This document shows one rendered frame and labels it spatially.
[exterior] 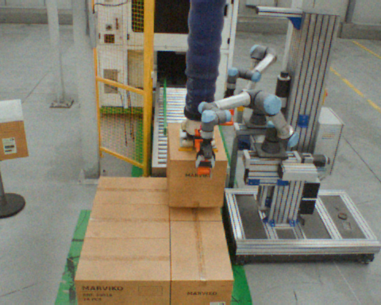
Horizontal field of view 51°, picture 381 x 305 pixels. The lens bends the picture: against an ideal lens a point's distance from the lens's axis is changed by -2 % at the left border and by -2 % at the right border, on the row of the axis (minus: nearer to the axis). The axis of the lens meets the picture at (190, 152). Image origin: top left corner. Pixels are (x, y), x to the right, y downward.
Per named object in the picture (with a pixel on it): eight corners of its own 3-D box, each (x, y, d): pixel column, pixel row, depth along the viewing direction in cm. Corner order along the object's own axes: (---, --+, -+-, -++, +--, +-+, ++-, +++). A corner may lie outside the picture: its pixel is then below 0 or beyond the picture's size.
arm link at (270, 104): (287, 131, 299) (261, 86, 260) (303, 139, 289) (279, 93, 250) (278, 143, 298) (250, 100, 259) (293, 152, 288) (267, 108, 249)
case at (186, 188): (166, 164, 348) (167, 122, 329) (212, 165, 352) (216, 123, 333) (168, 206, 296) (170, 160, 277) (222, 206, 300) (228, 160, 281)
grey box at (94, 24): (94, 43, 386) (92, 11, 372) (99, 43, 387) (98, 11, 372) (90, 48, 369) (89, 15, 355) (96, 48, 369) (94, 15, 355)
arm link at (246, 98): (254, 83, 271) (197, 99, 246) (266, 88, 264) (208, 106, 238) (252, 99, 277) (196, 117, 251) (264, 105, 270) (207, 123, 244)
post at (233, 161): (226, 186, 447) (236, 102, 399) (232, 187, 448) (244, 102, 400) (227, 190, 441) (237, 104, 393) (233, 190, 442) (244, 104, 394)
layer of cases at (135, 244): (101, 213, 370) (99, 176, 351) (209, 214, 378) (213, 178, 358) (79, 322, 265) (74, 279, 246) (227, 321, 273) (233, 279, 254)
